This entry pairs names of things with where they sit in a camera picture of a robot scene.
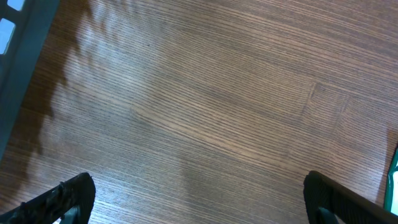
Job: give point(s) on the grey plastic mesh basket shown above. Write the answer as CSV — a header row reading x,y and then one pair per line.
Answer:
x,y
24,28

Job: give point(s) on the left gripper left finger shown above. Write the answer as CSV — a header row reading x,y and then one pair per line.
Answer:
x,y
69,202

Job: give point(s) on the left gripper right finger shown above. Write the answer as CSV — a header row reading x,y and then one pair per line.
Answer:
x,y
327,201

